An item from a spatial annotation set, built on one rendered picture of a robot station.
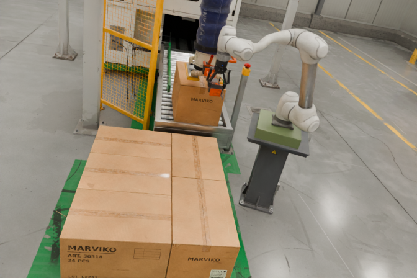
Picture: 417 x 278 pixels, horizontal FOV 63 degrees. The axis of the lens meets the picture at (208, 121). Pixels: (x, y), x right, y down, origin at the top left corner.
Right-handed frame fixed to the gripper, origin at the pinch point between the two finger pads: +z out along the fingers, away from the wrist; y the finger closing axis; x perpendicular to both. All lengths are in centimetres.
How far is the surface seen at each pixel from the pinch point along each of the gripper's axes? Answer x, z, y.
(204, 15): -53, -35, 9
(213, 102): -61, 38, -13
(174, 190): 26, 66, 19
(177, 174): 8, 66, 17
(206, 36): -50, -20, 5
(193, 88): -61, 28, 6
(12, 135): -102, 121, 171
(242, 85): -110, 39, -49
